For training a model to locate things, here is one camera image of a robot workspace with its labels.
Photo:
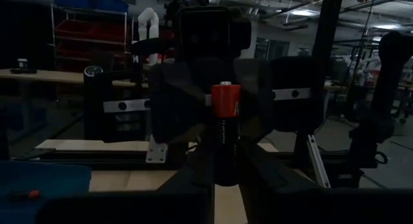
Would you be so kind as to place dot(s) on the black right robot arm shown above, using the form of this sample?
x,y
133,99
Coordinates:
x,y
387,88

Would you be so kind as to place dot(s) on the red bin shelf rack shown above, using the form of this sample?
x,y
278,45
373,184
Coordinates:
x,y
90,30

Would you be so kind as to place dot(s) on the black upright post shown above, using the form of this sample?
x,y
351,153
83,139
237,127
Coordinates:
x,y
329,24

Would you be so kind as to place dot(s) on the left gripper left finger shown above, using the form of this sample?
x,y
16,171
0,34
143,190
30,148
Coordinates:
x,y
145,211

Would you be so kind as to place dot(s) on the white jar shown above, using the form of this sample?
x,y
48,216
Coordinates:
x,y
22,63

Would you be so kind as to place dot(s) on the wooden workbench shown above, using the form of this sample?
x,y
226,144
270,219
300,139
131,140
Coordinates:
x,y
48,76

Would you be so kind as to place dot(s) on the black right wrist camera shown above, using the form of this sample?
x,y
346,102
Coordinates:
x,y
206,33

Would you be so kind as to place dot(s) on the silver corner bracket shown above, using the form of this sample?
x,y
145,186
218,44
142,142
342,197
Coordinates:
x,y
156,153

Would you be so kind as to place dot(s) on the black flat item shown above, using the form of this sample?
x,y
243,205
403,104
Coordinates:
x,y
22,71

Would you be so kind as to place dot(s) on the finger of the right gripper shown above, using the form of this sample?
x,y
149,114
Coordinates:
x,y
177,104
258,98

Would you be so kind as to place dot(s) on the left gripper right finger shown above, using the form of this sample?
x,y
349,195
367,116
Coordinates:
x,y
306,211

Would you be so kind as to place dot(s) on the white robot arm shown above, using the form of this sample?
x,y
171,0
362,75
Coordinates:
x,y
148,24

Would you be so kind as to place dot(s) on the blue plastic bin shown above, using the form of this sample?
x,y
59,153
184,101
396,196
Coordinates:
x,y
48,177

